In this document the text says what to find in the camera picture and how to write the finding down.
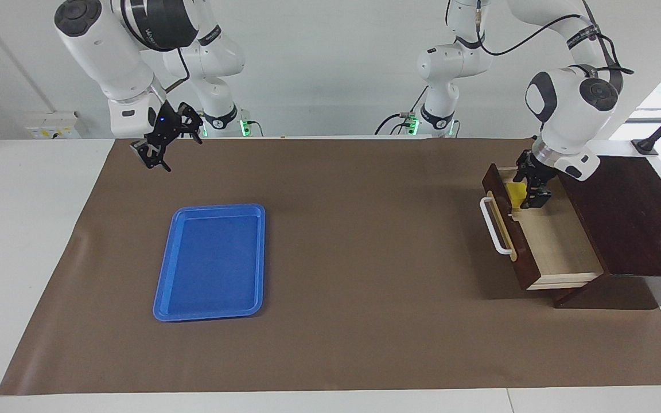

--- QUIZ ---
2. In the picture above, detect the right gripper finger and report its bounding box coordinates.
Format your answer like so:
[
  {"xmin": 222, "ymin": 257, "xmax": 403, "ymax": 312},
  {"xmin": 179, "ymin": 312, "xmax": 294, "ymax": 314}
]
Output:
[
  {"xmin": 130, "ymin": 137, "xmax": 172, "ymax": 172},
  {"xmin": 180, "ymin": 104, "xmax": 204, "ymax": 145}
]

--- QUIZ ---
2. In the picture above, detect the yellow cube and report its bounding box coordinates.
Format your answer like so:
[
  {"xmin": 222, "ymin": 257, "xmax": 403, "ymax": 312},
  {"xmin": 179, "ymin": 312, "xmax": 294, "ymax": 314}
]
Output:
[{"xmin": 506, "ymin": 181, "xmax": 530, "ymax": 209}]

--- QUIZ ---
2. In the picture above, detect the dark wooden drawer cabinet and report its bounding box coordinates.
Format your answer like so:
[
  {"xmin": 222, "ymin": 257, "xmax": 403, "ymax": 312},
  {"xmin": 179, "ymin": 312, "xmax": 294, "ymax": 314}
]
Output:
[{"xmin": 543, "ymin": 154, "xmax": 661, "ymax": 310}]

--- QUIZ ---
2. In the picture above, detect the blue plastic tray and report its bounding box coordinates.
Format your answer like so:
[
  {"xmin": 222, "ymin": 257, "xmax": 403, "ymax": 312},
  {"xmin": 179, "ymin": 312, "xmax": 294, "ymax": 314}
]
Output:
[{"xmin": 153, "ymin": 204, "xmax": 266, "ymax": 322}]

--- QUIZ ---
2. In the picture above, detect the brown paper table mat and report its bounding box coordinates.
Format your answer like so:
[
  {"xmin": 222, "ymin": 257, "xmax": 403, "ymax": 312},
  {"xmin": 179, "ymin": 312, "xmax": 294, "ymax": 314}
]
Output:
[{"xmin": 0, "ymin": 137, "xmax": 661, "ymax": 396}]

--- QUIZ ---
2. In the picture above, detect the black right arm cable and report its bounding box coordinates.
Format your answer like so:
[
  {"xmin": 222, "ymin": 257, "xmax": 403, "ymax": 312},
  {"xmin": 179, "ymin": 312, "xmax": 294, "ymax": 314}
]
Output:
[{"xmin": 164, "ymin": 48, "xmax": 191, "ymax": 96}]

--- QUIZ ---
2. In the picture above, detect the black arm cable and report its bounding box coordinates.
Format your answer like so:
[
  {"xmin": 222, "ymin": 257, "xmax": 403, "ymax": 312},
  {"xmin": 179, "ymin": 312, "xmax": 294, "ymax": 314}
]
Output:
[
  {"xmin": 448, "ymin": 0, "xmax": 635, "ymax": 95},
  {"xmin": 164, "ymin": 48, "xmax": 191, "ymax": 96}
]

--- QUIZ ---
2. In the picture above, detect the white wall outlet box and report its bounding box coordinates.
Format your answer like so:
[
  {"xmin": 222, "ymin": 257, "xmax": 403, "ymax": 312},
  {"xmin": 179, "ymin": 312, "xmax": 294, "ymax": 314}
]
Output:
[{"xmin": 24, "ymin": 111, "xmax": 82, "ymax": 140}]

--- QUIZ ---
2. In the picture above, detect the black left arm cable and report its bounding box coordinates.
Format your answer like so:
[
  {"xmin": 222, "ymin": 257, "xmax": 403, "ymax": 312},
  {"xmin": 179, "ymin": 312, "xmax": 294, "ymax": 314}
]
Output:
[{"xmin": 448, "ymin": 0, "xmax": 635, "ymax": 95}]

